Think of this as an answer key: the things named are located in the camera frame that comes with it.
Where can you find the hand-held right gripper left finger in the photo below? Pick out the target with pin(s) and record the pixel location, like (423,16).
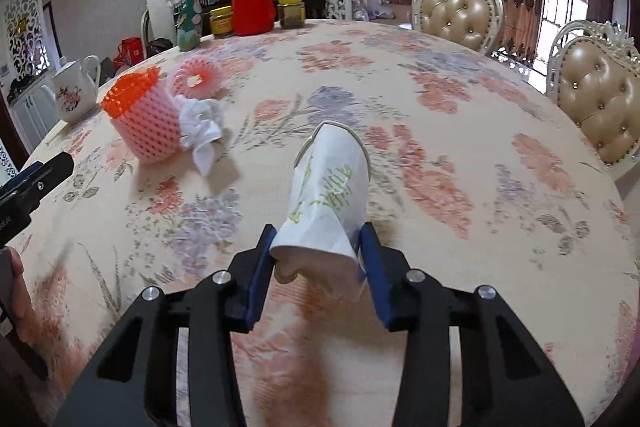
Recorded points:
(257,279)

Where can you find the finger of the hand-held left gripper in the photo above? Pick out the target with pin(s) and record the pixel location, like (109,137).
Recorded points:
(20,203)
(55,169)

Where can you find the green patterned bottle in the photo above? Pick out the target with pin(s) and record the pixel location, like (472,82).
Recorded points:
(189,24)

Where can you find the yellow label glass jar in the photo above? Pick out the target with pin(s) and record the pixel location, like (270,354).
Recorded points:
(221,24)

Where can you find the red thermos jug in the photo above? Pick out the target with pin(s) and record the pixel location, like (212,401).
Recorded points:
(252,7)

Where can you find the beige tufted white chair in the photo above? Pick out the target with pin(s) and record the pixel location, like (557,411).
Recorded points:
(457,14)
(600,102)

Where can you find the red gift bag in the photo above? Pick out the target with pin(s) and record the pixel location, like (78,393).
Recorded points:
(129,54)

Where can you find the white printed paper packet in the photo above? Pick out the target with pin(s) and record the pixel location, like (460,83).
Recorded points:
(327,192)

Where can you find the dark pickle glass jar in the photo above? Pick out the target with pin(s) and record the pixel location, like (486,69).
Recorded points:
(291,14)

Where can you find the red framed window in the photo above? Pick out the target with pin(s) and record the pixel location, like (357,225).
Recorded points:
(562,22)

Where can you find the person's left hand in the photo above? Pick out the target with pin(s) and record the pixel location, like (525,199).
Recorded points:
(21,292)

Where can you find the white floral teapot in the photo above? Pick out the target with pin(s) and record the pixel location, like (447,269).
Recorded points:
(72,92)

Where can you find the white cabinet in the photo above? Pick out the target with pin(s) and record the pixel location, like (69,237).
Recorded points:
(32,117)

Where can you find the floral tablecloth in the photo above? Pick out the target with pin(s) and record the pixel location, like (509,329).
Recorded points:
(450,157)

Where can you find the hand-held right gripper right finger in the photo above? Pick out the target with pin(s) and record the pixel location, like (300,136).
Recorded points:
(378,279)

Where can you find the black piano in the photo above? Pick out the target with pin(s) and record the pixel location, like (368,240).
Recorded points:
(315,7)

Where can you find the orange pink foam net sleeve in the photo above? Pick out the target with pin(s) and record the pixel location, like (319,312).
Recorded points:
(145,117)

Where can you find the crumpled white tissue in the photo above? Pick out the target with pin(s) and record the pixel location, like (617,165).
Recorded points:
(200,127)

